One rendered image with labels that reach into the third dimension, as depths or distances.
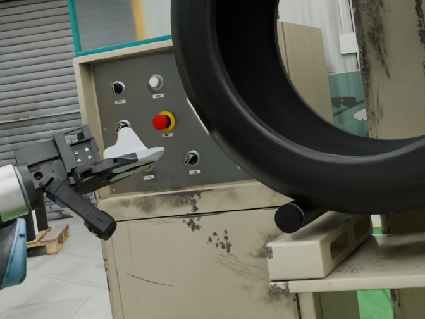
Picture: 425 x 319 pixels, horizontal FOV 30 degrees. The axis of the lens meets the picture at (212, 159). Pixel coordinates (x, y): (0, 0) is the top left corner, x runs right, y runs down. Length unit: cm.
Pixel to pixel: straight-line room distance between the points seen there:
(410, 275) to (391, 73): 48
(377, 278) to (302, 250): 12
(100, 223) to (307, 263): 32
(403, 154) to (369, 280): 20
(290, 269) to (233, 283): 71
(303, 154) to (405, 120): 42
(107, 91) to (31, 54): 894
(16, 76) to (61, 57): 68
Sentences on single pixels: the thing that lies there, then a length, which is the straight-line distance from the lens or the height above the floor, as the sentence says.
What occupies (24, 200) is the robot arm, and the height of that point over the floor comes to 99.
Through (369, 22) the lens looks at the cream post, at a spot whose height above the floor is 120.
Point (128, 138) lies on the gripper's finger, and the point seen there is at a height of 105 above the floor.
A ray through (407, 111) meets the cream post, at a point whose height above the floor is 103.
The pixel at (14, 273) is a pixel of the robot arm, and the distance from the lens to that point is 142.
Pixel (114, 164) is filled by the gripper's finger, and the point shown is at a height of 102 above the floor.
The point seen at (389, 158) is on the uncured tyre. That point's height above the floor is 98.
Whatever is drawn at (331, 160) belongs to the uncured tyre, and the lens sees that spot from 113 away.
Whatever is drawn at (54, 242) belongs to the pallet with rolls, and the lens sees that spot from 769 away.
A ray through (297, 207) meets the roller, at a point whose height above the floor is 92.
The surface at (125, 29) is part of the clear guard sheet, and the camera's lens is 202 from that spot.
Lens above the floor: 107
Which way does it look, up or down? 3 degrees down
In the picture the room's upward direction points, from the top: 8 degrees counter-clockwise
